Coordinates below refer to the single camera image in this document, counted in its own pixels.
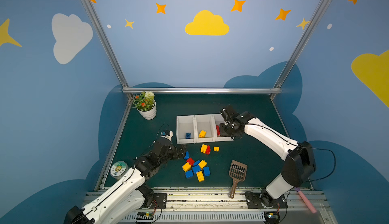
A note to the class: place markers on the right circuit board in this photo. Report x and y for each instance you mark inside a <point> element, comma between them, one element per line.
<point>271,218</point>

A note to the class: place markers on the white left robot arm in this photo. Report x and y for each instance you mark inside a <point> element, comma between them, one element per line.
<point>130,192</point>

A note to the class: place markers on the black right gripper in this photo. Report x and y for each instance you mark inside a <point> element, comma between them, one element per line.
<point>225,130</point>

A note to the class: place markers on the red lego beside yellow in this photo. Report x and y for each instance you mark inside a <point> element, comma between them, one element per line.
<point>208,150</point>

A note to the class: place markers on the green plant with flowers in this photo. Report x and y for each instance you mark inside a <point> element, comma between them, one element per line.
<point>144,101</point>

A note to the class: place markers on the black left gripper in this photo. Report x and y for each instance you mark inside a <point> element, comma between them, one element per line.
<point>177,151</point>

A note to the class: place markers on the blue lego brick centre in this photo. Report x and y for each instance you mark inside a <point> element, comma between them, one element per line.
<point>196,167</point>

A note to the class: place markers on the yellow large lego brick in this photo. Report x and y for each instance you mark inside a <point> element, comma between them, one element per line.
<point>204,148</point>

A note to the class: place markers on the yellow flat lego brick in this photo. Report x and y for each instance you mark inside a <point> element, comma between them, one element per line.
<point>200,176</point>

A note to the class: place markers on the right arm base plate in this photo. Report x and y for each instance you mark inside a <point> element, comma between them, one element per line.
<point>256,200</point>

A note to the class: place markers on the purple pink spatula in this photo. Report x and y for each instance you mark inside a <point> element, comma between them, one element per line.
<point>307,202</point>

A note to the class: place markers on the brown slotted scoop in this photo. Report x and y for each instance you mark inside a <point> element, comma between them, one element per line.
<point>238,173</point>

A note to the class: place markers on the left circuit board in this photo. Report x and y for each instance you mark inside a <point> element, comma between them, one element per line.
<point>142,217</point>

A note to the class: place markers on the red lego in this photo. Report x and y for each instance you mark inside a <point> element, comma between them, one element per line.
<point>217,130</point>
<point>208,150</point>

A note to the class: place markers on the blue lego brick left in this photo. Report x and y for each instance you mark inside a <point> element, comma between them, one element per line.
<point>189,174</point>

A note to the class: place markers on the white right sorting bin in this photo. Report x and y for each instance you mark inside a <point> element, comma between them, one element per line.
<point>218,120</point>

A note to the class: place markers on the white middle sorting bin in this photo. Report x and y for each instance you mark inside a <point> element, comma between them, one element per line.
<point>205,123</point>

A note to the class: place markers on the blue lego brick right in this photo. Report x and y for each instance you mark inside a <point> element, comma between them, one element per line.
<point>206,171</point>

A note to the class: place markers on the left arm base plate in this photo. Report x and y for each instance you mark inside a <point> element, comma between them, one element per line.
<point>158,200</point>

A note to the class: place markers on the circuit board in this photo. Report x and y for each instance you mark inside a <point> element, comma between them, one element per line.
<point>271,218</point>
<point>142,217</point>

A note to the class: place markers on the aluminium right frame post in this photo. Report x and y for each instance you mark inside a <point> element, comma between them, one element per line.
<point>303,41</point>

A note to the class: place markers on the aluminium back frame bar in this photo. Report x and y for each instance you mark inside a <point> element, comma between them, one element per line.
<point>180,90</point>

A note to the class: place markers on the aluminium frame post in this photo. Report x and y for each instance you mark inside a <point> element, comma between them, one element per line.
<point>303,41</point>
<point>93,16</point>

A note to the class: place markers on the round tape roll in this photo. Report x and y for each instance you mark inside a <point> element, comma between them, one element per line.
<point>118,169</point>

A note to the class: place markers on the red lego brick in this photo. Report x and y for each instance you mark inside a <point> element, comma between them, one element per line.
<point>190,161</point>

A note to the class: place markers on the white flower pot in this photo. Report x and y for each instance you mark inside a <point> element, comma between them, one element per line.
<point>151,114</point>

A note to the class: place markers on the aluminium left frame post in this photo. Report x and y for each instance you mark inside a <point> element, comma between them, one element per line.
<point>93,16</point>

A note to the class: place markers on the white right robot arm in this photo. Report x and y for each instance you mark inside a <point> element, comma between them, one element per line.
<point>299,159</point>

